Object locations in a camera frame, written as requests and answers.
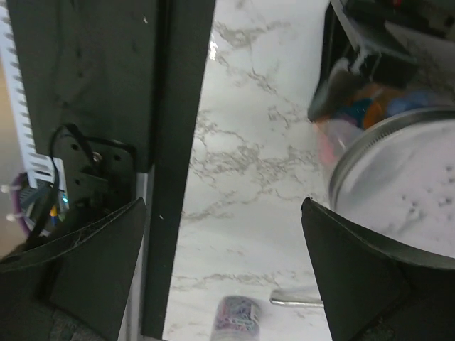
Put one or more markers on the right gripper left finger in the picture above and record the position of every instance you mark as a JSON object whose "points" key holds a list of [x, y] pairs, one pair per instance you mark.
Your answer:
{"points": [[75, 287]]}

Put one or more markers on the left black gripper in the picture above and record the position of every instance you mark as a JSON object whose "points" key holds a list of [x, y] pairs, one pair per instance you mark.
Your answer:
{"points": [[398, 44]]}

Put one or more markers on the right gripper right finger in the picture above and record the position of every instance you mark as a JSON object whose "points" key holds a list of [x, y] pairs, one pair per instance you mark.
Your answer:
{"points": [[373, 287]]}

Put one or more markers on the clear plastic jar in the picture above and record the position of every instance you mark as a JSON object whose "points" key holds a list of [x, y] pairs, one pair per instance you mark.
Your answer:
{"points": [[337, 129]]}

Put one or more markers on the metal candy scoop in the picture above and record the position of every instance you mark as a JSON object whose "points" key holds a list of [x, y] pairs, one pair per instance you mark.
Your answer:
{"points": [[293, 298]]}

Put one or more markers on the silver jar lid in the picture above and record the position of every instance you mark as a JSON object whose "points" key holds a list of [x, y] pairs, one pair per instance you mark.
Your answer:
{"points": [[397, 179]]}

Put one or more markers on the small purple candy cup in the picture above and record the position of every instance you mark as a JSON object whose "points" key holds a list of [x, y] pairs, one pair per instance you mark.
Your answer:
{"points": [[236, 318]]}

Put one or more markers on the white cable duct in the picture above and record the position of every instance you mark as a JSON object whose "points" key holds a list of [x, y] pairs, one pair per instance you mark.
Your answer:
{"points": [[29, 57]]}

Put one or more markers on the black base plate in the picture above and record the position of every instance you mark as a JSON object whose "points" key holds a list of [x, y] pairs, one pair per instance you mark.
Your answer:
{"points": [[129, 80]]}

